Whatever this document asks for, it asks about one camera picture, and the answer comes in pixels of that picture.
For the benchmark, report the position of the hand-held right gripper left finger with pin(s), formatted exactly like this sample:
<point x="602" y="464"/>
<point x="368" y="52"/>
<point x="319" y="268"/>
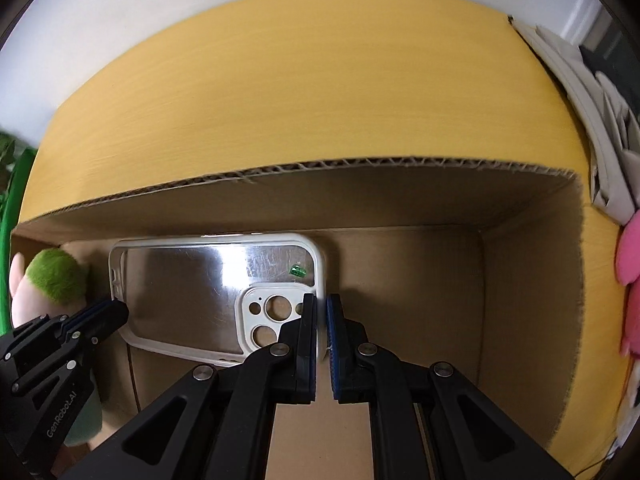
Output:
<point x="311" y="355"/>

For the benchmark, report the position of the green hoop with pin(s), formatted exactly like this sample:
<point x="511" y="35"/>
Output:
<point x="9" y="240"/>

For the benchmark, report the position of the cardboard box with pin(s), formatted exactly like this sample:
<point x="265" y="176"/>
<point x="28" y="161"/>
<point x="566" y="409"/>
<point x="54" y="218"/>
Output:
<point x="320" y="200"/>

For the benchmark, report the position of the grey folded cardboard pile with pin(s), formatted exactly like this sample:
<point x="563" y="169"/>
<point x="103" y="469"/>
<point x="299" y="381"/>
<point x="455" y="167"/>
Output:
<point x="595" y="125"/>

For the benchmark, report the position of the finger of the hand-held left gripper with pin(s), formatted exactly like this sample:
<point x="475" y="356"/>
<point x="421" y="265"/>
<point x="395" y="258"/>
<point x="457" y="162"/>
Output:
<point x="102" y="316"/>

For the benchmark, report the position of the clear white-rimmed phone case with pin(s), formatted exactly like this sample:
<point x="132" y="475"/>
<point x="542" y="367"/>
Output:
<point x="210" y="295"/>

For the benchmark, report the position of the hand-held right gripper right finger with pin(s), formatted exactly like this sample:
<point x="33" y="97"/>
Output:
<point x="332" y="355"/>

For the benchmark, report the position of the green-haired plush toy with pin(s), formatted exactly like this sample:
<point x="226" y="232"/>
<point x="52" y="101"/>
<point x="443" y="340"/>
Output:
<point x="50" y="285"/>

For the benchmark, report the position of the pink plush toy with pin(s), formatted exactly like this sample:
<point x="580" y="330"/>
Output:
<point x="631" y="270"/>

